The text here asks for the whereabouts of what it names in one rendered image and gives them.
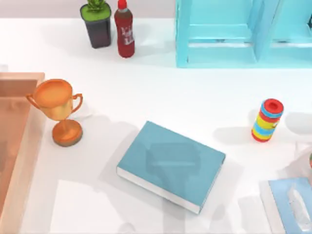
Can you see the transparent cup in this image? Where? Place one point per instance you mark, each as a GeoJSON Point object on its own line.
{"type": "Point", "coordinates": [303, 162]}

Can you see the light blue rack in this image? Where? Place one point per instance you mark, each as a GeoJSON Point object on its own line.
{"type": "Point", "coordinates": [219, 31]}

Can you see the blue book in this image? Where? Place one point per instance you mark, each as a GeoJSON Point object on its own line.
{"type": "Point", "coordinates": [170, 156]}

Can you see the dark plant pot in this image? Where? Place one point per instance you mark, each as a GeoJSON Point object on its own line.
{"type": "Point", "coordinates": [98, 29]}

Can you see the orange trophy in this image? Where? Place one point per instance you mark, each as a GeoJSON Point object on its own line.
{"type": "Point", "coordinates": [57, 97]}

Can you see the blue tissue box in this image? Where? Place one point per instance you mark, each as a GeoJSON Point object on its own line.
{"type": "Point", "coordinates": [290, 207]}

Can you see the salmon-coloured box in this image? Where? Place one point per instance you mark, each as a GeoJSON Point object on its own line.
{"type": "Point", "coordinates": [14, 146]}

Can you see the stack of coloured rings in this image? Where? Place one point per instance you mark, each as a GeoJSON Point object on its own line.
{"type": "Point", "coordinates": [267, 122]}

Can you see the red bottle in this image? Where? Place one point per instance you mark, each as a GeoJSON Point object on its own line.
{"type": "Point", "coordinates": [125, 36]}

